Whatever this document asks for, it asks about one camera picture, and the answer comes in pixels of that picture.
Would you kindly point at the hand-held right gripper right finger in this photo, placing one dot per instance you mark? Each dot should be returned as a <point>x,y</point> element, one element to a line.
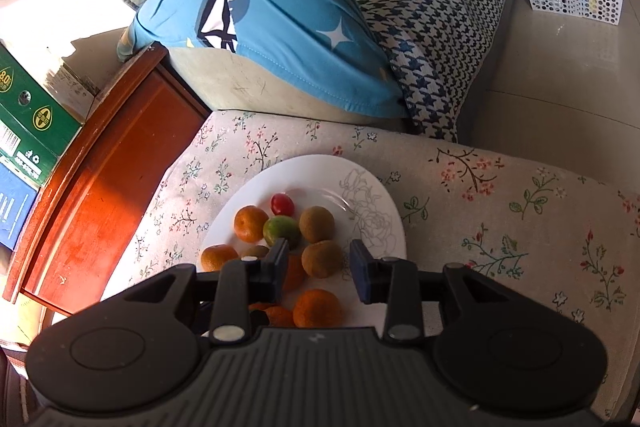
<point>360,274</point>

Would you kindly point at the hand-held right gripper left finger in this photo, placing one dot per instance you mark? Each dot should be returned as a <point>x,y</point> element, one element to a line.
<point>280,267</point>

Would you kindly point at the green mandarin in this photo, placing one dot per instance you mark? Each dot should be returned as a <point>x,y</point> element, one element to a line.
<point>281,231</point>

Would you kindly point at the brown kiwi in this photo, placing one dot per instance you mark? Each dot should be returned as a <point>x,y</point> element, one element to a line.
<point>316,223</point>
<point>322,258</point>

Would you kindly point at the large orange mandarin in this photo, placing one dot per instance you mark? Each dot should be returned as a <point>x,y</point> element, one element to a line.
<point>318,307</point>

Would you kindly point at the white plate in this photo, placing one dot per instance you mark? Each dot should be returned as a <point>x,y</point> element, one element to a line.
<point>310,177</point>

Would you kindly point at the floral tablecloth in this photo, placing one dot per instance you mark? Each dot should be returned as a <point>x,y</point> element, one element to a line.
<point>500,217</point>

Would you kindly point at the pale green cushion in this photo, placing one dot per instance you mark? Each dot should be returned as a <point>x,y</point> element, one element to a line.
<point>235,82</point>

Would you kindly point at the blue pillow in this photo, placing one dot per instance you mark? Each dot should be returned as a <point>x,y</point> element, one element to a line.
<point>280,7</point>

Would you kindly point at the blue houndstooth bed sheet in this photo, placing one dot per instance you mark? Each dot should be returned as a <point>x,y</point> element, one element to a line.
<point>440,17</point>

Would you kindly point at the blue box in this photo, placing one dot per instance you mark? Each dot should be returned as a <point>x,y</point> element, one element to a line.
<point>12,207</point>

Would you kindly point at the green box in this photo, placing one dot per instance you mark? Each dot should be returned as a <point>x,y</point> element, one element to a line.
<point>35,122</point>

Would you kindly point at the beige cardboard carton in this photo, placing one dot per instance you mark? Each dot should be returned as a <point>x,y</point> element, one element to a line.
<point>70,72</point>

